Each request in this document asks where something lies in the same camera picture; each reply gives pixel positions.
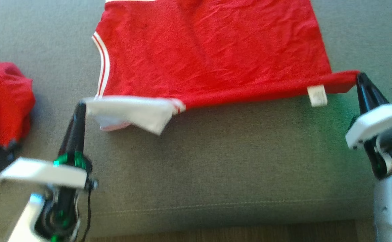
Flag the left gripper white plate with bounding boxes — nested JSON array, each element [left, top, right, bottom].
[[0, 102, 98, 242]]

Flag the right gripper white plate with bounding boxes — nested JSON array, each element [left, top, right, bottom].
[[345, 72, 392, 180]]

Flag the red printed basketball shorts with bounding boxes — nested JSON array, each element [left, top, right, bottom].
[[0, 55, 36, 186]]

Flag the red white-trimmed jersey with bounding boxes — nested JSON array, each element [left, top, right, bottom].
[[92, 0, 361, 135]]

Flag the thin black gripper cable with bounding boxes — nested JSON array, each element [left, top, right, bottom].
[[80, 188, 93, 242]]

